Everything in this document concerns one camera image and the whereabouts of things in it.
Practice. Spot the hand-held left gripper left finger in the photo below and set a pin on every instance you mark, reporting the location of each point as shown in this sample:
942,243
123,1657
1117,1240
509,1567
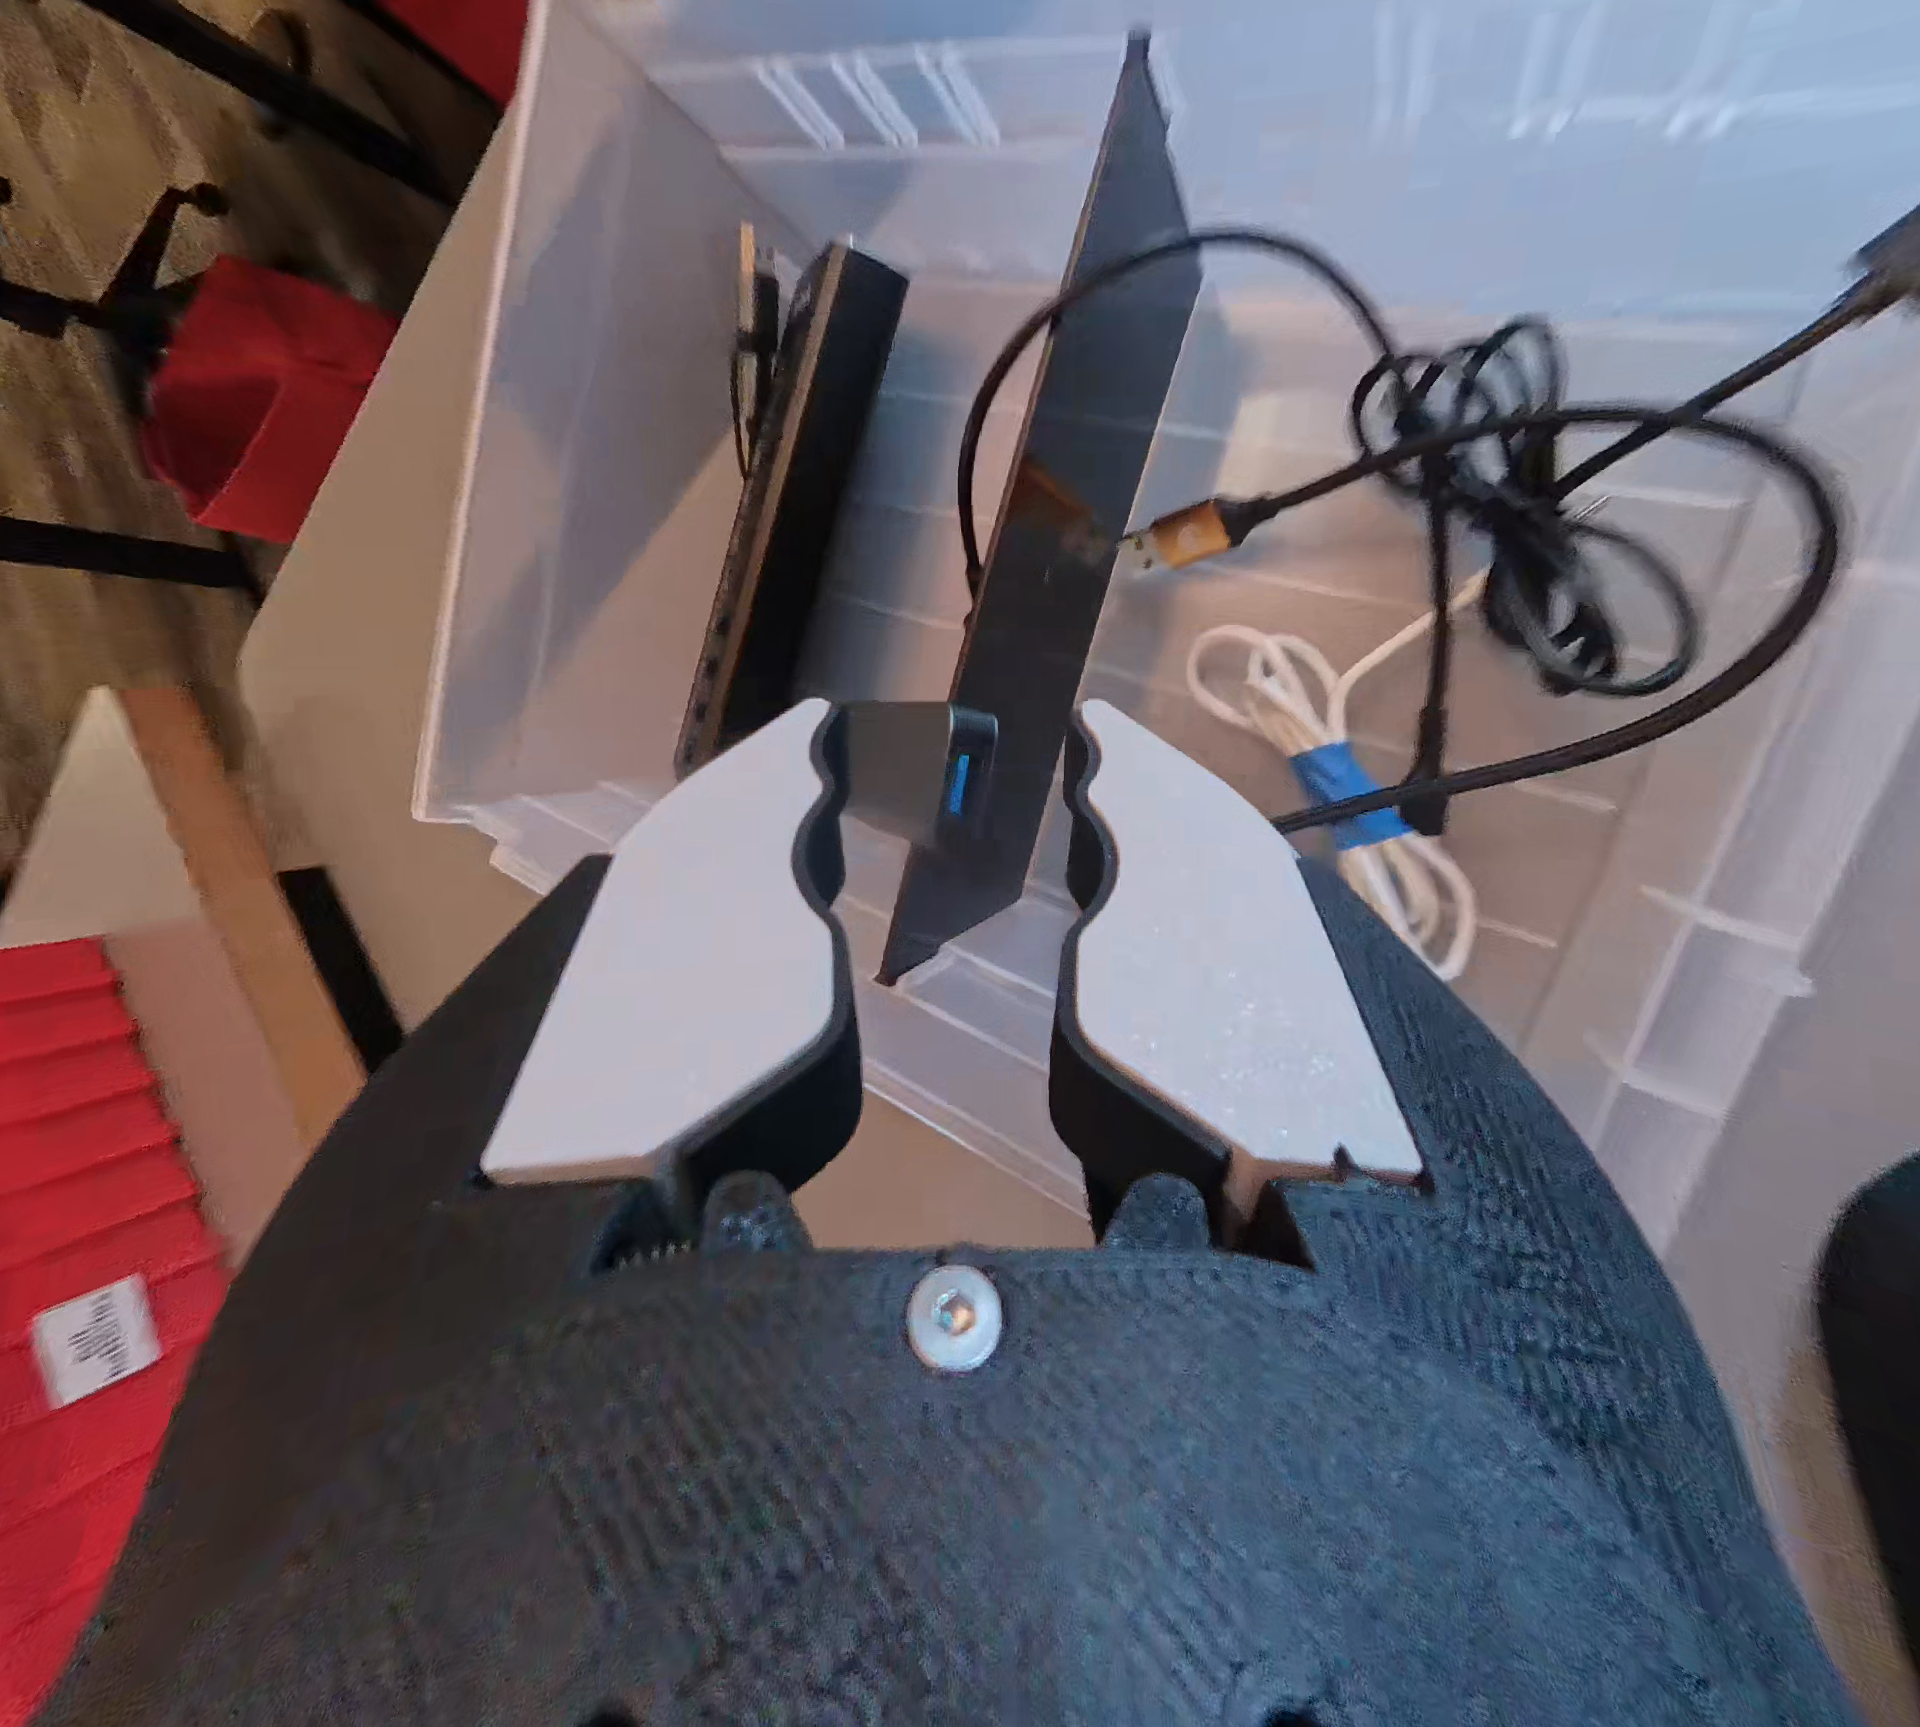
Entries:
684,965

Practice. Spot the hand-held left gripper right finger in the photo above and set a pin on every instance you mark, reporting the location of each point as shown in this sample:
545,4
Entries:
1229,989

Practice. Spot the small grey usb hub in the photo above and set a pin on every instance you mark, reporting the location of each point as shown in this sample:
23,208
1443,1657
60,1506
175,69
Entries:
907,767

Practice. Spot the black multi-port usb hub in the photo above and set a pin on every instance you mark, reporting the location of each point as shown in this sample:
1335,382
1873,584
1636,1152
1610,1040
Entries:
803,494

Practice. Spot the clear plastic storage bin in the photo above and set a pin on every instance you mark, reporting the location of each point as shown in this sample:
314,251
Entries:
600,402

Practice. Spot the thin flat metal panel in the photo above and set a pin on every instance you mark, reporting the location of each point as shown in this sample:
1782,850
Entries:
1094,402

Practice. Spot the red ribbed crate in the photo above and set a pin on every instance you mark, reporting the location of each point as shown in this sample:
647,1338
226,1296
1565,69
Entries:
84,1126

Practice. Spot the black rounded object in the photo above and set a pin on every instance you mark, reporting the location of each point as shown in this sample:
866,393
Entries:
1873,1383

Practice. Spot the black tripod stand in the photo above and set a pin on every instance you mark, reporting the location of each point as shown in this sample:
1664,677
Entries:
218,44
100,301

